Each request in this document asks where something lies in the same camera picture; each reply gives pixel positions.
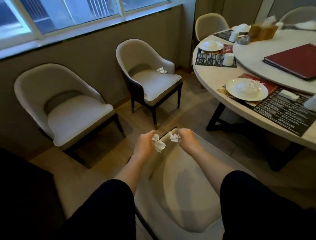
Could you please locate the person's left hand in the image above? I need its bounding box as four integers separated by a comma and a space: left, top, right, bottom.
133, 130, 157, 161

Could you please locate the person's right hand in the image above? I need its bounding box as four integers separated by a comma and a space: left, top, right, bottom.
177, 128, 204, 156

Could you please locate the beige upholstered chair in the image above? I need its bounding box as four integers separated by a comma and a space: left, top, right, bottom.
133, 127, 257, 240
194, 13, 230, 43
279, 6, 316, 25
13, 63, 126, 168
115, 39, 184, 130

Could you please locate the person's right forearm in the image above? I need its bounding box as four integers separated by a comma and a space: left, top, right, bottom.
191, 148, 235, 197

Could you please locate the person's left forearm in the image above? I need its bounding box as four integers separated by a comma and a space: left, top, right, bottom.
114, 154, 148, 196

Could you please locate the person's black left sleeve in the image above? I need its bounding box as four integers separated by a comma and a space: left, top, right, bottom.
53, 179, 137, 240

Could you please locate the person's black sleeve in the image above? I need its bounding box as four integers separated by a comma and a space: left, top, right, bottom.
220, 170, 316, 240
53, 179, 137, 240

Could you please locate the person's black right sleeve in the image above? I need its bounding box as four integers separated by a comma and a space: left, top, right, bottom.
220, 170, 316, 240

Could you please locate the wooden tissue box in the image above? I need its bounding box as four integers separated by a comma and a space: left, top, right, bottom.
248, 15, 279, 42

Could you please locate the round beige marble table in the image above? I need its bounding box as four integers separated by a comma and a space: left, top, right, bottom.
192, 24, 316, 172

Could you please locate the black and red paper placemat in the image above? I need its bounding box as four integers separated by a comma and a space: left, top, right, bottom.
213, 29, 234, 42
194, 44, 237, 69
217, 72, 316, 138

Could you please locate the white marble lazy susan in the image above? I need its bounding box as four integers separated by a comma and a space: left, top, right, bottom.
232, 26, 316, 96

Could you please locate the white wet wipe pack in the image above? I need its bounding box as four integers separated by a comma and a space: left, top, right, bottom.
279, 89, 300, 101

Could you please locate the round metal ashtray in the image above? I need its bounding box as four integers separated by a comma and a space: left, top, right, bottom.
236, 34, 251, 45

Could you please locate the red menu book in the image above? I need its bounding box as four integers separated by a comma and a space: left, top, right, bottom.
262, 43, 316, 81

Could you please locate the white framed window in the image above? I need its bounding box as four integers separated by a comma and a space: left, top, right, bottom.
0, 0, 184, 61

